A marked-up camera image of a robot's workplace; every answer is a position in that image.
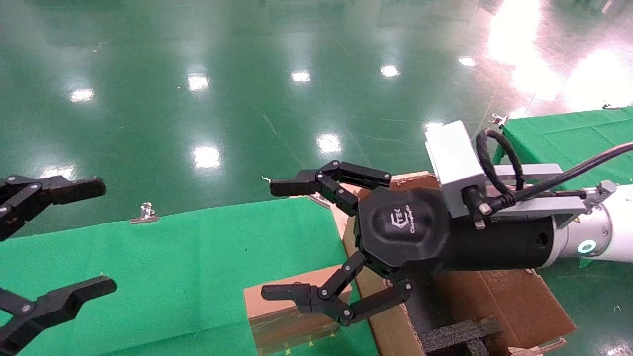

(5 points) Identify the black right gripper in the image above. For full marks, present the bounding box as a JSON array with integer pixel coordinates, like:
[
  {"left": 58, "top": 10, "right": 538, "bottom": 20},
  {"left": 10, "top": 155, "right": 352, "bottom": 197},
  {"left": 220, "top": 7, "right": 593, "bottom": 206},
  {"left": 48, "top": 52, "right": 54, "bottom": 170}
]
[{"left": 261, "top": 160, "right": 558, "bottom": 327}]

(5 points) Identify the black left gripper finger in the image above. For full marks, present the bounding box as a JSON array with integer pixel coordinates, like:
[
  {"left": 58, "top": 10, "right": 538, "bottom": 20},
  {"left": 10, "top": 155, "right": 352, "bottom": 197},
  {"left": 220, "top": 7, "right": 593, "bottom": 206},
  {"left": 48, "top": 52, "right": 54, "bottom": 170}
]
[
  {"left": 0, "top": 175, "right": 107, "bottom": 243},
  {"left": 0, "top": 276, "right": 118, "bottom": 356}
]

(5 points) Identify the small cardboard box with hole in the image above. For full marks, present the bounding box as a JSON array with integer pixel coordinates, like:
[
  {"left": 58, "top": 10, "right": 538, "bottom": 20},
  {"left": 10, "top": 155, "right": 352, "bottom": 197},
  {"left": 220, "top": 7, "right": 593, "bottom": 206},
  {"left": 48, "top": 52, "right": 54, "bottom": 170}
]
[{"left": 243, "top": 265, "right": 353, "bottom": 356}]

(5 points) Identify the large open cardboard carton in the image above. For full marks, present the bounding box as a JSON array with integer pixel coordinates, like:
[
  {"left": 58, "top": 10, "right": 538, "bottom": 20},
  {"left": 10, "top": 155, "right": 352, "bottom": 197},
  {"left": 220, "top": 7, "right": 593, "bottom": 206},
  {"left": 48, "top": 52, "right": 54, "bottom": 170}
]
[{"left": 341, "top": 171, "right": 577, "bottom": 356}]

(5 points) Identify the green table cloth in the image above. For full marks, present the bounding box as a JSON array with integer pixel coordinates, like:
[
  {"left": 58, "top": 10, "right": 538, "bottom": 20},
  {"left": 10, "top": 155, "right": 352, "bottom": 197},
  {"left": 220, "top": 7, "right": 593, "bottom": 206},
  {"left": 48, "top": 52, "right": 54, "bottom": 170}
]
[
  {"left": 0, "top": 197, "right": 381, "bottom": 356},
  {"left": 492, "top": 106, "right": 633, "bottom": 270}
]

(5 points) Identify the black foam packing block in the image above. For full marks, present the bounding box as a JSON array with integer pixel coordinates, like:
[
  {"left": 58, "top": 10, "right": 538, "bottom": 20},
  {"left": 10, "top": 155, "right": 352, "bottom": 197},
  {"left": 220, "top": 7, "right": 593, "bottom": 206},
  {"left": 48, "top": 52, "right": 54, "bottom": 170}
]
[{"left": 418, "top": 316, "right": 502, "bottom": 356}]

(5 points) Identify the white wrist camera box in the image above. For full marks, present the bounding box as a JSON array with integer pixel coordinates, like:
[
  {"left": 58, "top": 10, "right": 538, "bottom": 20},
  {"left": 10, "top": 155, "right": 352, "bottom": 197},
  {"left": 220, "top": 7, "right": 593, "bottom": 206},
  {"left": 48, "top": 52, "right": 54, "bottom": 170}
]
[{"left": 424, "top": 120, "right": 488, "bottom": 219}]

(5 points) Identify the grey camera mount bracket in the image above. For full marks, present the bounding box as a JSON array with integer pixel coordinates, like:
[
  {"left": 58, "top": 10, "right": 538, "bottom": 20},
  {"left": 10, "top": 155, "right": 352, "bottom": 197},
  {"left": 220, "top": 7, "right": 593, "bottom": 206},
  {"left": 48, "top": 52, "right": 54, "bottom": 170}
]
[{"left": 487, "top": 163, "right": 619, "bottom": 230}]

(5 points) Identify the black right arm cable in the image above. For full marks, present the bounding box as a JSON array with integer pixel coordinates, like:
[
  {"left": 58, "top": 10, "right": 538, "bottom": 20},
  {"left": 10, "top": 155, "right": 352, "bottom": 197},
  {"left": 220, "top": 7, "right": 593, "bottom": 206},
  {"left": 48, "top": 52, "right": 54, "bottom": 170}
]
[{"left": 476, "top": 128, "right": 633, "bottom": 212}]

